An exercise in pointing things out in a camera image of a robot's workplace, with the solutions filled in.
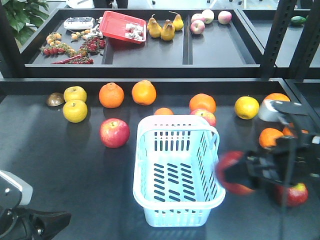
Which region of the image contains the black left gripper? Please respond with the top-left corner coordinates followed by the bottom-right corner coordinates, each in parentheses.
top-left (0, 207), bottom-right (72, 240)

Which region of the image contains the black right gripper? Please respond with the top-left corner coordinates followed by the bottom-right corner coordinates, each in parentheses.
top-left (222, 123), bottom-right (320, 189)

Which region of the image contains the light blue plastic basket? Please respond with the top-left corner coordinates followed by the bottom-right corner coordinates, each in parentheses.
top-left (132, 115), bottom-right (226, 228)

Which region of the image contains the small orange right left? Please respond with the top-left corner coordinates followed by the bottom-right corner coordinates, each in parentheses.
top-left (258, 127), bottom-right (284, 149)

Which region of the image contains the small orange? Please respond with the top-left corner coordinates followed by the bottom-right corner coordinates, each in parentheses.
top-left (258, 127), bottom-right (284, 149)
top-left (154, 107), bottom-right (174, 115)
top-left (282, 122), bottom-right (297, 138)

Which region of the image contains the dark red apple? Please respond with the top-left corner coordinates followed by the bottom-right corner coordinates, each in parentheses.
top-left (274, 182), bottom-right (309, 208)

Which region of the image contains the yellow apple right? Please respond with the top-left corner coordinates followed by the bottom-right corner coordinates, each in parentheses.
top-left (234, 96), bottom-right (260, 120)

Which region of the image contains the yellow apple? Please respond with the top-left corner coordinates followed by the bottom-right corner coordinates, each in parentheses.
top-left (63, 86), bottom-right (87, 102)
top-left (62, 99), bottom-right (88, 123)
top-left (234, 96), bottom-right (260, 120)

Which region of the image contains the orange behind middle apple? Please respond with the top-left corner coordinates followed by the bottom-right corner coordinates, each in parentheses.
top-left (189, 93), bottom-right (217, 113)

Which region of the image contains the large orange right rear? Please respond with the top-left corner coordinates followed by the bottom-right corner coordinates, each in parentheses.
top-left (264, 92), bottom-right (291, 102)

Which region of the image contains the large orange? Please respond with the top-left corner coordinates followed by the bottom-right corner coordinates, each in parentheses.
top-left (264, 92), bottom-right (291, 102)
top-left (131, 79), bottom-right (157, 106)

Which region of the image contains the black wood produce display stand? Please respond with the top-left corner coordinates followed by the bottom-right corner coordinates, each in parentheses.
top-left (0, 78), bottom-right (320, 240)

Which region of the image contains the yellow apple front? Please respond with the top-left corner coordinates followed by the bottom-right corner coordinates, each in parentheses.
top-left (62, 99), bottom-right (88, 123)

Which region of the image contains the yellow apple rear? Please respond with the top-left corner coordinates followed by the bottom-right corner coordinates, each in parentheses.
top-left (63, 86), bottom-right (87, 102)

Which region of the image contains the orange with knob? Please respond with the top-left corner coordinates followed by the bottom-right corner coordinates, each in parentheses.
top-left (98, 82), bottom-right (125, 109)

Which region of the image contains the black rear display tray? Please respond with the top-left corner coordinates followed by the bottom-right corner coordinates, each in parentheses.
top-left (20, 8), bottom-right (263, 79)

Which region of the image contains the red plastic tray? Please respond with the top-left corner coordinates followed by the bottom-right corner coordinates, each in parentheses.
top-left (99, 10), bottom-right (147, 44)

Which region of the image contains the white remote device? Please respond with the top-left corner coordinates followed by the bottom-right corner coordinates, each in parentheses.
top-left (63, 16), bottom-right (95, 30)

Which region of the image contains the green potted plant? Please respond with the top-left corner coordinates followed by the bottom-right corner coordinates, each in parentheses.
top-left (1, 0), bottom-right (49, 45)

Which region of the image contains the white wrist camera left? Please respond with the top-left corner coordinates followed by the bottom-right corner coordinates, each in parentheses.
top-left (0, 170), bottom-right (33, 209)

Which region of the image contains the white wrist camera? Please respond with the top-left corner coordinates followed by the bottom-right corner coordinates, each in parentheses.
top-left (258, 99), bottom-right (308, 124)
top-left (0, 170), bottom-right (33, 209)

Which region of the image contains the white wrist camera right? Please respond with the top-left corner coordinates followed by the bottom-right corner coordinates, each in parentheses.
top-left (258, 99), bottom-right (308, 124)

